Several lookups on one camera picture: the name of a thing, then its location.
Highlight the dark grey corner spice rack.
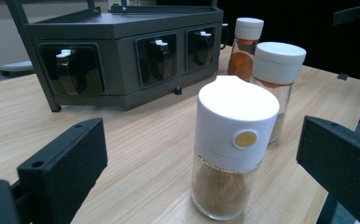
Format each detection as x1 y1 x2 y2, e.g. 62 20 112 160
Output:
5 0 225 112

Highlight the white spout-cap brown spice bottle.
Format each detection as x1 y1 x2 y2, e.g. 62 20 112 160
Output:
190 75 281 221

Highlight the black rack hook white tip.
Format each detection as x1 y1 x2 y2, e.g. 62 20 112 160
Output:
149 38 173 81
196 30 215 67
55 48 88 96
219 22 229 50

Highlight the round-lid orange powder spice jar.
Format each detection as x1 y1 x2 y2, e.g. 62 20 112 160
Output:
228 17 265 82

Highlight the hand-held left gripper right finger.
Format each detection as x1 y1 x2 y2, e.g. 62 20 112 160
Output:
296 116 360 224

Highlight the grey round stand base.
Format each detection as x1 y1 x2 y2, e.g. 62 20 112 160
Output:
0 60 36 77

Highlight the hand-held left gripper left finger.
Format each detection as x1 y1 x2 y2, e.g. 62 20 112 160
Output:
11 117 109 224

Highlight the round-lid tan powder spice jar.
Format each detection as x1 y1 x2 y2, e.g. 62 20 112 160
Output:
251 41 308 144

